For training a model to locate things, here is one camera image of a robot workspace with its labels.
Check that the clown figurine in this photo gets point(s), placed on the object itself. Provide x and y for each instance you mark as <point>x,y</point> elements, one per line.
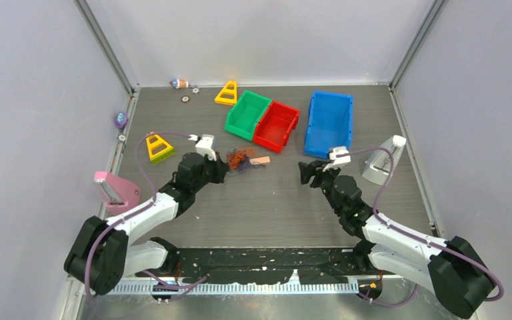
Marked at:
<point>178,83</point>

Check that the white grey stand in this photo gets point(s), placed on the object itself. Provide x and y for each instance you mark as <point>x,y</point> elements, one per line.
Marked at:
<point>380,164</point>

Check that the wooden block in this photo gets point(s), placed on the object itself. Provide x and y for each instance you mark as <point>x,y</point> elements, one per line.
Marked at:
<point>260,161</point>

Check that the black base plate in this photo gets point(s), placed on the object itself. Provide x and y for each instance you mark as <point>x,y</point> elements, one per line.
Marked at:
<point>265,266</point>

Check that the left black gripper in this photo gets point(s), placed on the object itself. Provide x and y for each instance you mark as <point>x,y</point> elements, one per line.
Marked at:
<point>219,167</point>

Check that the yellow triangle block far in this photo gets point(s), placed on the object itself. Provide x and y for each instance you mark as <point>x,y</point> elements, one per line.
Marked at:
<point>228,94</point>

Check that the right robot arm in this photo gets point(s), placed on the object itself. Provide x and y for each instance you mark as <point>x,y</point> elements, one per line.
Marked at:
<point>449,269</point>

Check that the red plastic bin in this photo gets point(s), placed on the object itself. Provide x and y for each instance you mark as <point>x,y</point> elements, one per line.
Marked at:
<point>274,128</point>

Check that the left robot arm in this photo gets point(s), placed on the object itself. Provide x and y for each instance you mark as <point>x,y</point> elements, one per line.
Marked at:
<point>105,250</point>

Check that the pink stand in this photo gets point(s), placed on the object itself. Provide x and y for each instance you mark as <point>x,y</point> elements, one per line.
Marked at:
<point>118,194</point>

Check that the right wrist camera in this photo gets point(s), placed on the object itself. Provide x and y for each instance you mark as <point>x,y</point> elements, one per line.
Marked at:
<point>338,158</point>

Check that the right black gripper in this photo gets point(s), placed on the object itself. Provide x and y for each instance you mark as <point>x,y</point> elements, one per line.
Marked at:
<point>307,171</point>

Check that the yellow triangle block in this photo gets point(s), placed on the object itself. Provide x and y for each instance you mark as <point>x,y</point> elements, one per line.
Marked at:
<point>158,148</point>
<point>228,94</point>

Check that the purple toy tile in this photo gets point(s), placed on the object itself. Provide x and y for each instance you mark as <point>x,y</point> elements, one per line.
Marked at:
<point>121,120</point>

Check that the yellow triangle block near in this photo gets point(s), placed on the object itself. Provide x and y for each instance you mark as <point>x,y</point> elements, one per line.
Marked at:
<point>158,148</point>

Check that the green plastic bin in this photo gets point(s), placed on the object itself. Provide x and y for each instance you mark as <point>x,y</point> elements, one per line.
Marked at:
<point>244,116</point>

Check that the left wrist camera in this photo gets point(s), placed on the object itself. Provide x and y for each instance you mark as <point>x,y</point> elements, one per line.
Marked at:
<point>204,145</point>

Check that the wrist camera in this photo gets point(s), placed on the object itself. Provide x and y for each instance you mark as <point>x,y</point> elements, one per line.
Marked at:
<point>204,145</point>
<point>338,158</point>

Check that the blue plastic bin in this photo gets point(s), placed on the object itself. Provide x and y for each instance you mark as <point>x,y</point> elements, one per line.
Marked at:
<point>330,123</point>

